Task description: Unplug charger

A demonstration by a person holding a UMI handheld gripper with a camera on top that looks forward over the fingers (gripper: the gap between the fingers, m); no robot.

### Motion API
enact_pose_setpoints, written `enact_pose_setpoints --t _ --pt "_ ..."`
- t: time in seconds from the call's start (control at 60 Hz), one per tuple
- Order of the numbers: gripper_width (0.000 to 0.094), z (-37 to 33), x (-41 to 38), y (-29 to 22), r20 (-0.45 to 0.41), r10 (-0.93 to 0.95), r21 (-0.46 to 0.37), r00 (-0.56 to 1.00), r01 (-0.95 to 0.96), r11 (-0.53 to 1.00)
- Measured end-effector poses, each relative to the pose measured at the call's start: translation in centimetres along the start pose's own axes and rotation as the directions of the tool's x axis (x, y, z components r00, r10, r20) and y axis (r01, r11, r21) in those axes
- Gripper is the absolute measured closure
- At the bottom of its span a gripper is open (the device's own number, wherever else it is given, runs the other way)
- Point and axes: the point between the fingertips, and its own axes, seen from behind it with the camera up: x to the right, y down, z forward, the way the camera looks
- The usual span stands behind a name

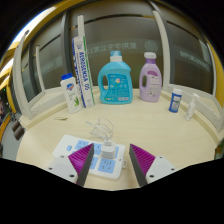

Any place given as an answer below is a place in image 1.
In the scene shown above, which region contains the white power strip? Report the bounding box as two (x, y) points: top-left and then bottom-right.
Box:
(52, 134), (128, 181)

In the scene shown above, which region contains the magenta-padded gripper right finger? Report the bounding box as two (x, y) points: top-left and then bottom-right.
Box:
(128, 143), (177, 188)

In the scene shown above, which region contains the white charger block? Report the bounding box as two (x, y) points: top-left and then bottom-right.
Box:
(100, 139), (117, 160)

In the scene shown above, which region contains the tall white toothpaste box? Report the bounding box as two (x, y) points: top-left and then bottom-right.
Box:
(71, 35), (96, 109)

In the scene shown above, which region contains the white bottle with blue cap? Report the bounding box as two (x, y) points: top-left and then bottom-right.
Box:
(59, 73), (83, 115)

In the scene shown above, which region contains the purple detergent bottle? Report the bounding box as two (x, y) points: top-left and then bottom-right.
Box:
(138, 51), (163, 103)

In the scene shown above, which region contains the small white pump bottle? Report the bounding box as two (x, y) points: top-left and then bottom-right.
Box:
(184, 92), (200, 121)

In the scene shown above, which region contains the white charger cable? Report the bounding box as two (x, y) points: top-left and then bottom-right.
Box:
(85, 117), (116, 144)

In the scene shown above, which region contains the small blue and white canister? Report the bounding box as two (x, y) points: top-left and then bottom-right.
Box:
(168, 88), (184, 114)

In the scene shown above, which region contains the upturned white-legged table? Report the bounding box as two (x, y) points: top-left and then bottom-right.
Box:
(151, 9), (224, 134)
(12, 14), (101, 129)

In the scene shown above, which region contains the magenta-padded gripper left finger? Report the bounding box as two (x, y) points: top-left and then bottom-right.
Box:
(46, 143), (95, 187)

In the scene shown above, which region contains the blue detergent bottle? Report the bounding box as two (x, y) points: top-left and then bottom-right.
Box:
(97, 50), (134, 105)

